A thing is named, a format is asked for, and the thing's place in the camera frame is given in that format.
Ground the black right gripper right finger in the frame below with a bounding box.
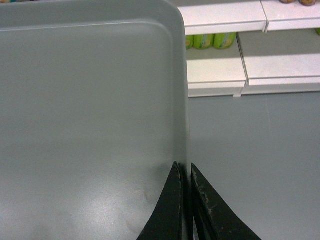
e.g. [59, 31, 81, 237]
[191, 164, 260, 240]

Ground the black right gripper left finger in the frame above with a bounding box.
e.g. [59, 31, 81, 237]
[138, 161, 186, 240]

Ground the grey rectangular serving tray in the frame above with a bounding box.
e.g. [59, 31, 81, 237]
[0, 0, 189, 240]

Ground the green soda can left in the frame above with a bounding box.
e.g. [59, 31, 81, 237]
[193, 34, 215, 50]

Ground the white upper shelf board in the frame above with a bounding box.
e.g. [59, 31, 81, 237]
[173, 0, 320, 35]

